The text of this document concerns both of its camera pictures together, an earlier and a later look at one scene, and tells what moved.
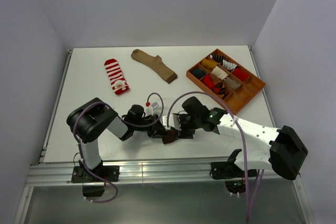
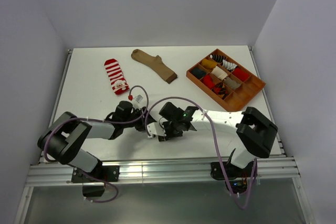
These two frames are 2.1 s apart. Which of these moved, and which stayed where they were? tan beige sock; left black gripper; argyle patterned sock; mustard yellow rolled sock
Moved: left black gripper
Stayed: mustard yellow rolled sock; argyle patterned sock; tan beige sock
